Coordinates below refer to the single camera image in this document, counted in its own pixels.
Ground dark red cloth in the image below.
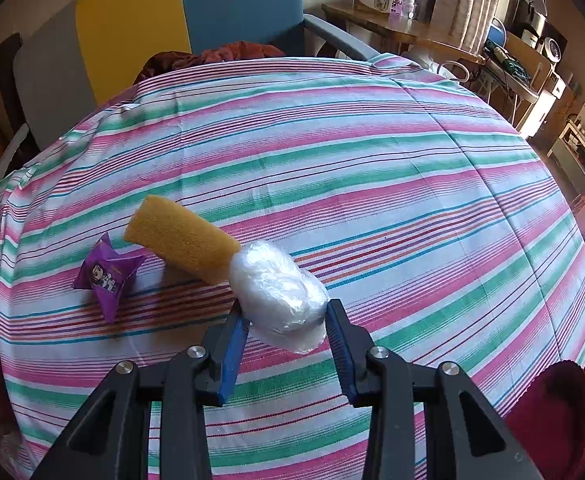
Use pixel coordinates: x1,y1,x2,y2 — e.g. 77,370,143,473
135,42,286,86

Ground wooden shelf unit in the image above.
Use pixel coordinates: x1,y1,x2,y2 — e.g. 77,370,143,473
487,35,575,133

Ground white plastic bag wad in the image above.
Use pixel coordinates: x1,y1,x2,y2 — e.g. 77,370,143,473
229,241,330,356

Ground beige curtain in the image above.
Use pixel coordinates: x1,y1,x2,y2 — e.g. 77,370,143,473
422,0,511,56

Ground purple snack packet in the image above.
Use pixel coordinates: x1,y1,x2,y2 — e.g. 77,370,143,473
72,232,147,323

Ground silver kitchen appliance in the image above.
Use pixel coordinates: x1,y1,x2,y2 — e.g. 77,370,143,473
519,7,568,58

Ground wooden desk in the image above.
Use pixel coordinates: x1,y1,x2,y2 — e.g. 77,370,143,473
321,2,488,67

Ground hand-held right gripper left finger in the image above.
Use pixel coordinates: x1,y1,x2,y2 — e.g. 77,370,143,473
32,299,249,480

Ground pink packet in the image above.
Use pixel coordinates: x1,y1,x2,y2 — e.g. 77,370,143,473
389,0,419,22

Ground white cabinet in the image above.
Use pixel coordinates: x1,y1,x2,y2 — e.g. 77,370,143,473
547,95,585,196

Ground striped bed sheet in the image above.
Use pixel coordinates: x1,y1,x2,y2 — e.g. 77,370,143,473
0,52,585,480

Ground grey yellow blue chair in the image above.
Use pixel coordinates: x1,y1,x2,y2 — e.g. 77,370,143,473
0,0,388,181

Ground yellow sponge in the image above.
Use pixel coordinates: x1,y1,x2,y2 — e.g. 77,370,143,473
123,195,240,283

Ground magenta cloth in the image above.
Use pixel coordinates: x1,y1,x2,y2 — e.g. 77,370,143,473
502,362,585,480

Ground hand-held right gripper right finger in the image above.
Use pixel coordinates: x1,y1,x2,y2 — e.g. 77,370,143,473
326,298,543,480

